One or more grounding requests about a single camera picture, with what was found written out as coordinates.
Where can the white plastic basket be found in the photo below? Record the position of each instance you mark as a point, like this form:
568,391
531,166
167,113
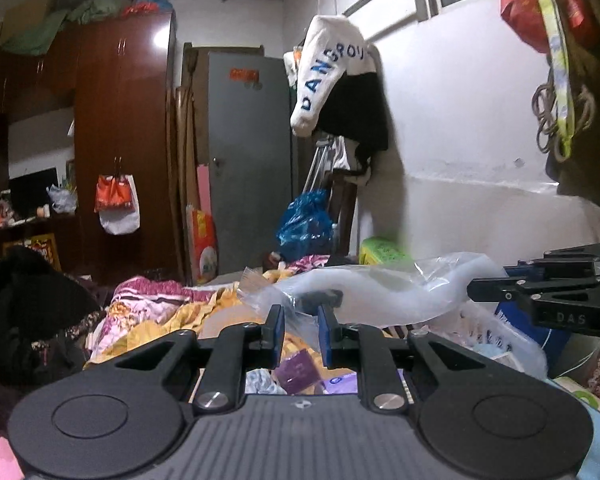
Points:
485,330

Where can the black television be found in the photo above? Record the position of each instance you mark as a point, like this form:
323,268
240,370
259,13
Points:
30,195

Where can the floral printed quilt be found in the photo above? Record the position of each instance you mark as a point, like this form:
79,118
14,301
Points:
145,305

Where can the flat cardboard box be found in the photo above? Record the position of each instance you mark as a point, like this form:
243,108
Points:
15,22

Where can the red hanging bag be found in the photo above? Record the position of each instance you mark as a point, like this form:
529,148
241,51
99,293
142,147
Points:
522,5

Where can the pink board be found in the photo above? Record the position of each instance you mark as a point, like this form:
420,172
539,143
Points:
205,195

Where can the brown wooden wardrobe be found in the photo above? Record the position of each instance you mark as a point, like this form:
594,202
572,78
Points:
120,110

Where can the wooden planks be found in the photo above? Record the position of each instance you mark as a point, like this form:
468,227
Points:
187,160

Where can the blue fabric bag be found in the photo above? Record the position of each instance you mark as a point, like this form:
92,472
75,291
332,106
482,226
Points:
557,347

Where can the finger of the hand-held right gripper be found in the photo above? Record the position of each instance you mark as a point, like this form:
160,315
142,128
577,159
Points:
500,289
555,267

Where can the black hanging garment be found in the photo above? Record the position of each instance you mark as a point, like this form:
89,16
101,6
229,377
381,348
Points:
360,110

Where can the metal folding frame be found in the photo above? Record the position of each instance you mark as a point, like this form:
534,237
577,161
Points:
317,165

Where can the pile of black clothes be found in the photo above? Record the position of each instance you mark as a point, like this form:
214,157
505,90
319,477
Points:
25,300

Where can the crumpled blue plastic bag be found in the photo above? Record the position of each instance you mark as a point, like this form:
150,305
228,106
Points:
305,225

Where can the green cloth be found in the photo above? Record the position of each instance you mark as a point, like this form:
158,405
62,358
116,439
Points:
45,35

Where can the white hanging garment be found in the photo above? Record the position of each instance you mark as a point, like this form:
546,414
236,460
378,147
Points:
347,160

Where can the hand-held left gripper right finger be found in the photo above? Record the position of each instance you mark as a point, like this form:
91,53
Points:
324,334

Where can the white lettered hoodie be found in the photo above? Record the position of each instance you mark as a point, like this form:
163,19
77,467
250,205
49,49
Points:
325,60

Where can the grey metal door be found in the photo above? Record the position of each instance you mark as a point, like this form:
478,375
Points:
250,170

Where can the orange and white plastic bag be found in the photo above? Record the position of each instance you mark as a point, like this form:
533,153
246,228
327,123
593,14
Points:
112,192

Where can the clear plastic bag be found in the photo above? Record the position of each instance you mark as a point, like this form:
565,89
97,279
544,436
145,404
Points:
380,290

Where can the red and blue bags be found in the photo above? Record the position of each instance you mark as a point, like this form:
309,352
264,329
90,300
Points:
147,6

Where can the small picture frame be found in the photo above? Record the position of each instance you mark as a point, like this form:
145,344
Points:
70,172

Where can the red and yellow printed bag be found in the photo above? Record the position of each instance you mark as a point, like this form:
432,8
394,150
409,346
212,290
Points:
204,245

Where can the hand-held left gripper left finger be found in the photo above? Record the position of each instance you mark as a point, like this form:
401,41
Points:
278,331

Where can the purple tissue pack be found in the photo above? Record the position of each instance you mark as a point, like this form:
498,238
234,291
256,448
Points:
300,372

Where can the green printed package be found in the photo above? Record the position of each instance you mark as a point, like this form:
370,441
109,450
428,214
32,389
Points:
587,397

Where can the green box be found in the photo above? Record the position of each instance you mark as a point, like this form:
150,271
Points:
380,251

